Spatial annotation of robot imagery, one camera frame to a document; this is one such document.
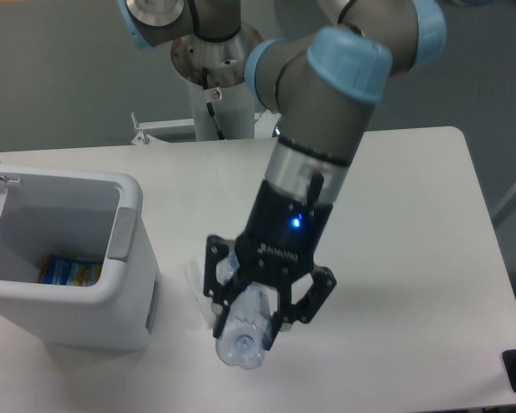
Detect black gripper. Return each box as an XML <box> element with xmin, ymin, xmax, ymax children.
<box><xmin>204</xmin><ymin>178</ymin><xmax>337</xmax><ymax>351</ymax></box>

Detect clear crushed plastic bottle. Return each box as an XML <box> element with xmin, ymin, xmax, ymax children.
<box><xmin>214</xmin><ymin>250</ymin><xmax>279</xmax><ymax>371</ymax></box>

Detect white plastic wrapper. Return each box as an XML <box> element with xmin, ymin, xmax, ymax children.
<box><xmin>184</xmin><ymin>256</ymin><xmax>216</xmax><ymax>329</ymax></box>

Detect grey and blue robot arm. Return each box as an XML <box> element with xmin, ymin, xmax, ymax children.
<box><xmin>204</xmin><ymin>1</ymin><xmax>447</xmax><ymax>349</ymax></box>

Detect white trash can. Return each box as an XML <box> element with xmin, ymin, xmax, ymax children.
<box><xmin>0</xmin><ymin>163</ymin><xmax>159</xmax><ymax>350</ymax></box>

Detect blue yellow snack packet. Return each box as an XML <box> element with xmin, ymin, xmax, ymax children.
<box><xmin>38</xmin><ymin>255</ymin><xmax>103</xmax><ymax>287</ymax></box>

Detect black cable on pedestal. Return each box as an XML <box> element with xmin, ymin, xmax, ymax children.
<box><xmin>200</xmin><ymin>65</ymin><xmax>226</xmax><ymax>140</ymax></box>

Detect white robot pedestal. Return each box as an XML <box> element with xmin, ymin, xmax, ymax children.
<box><xmin>171</xmin><ymin>22</ymin><xmax>263</xmax><ymax>141</ymax></box>

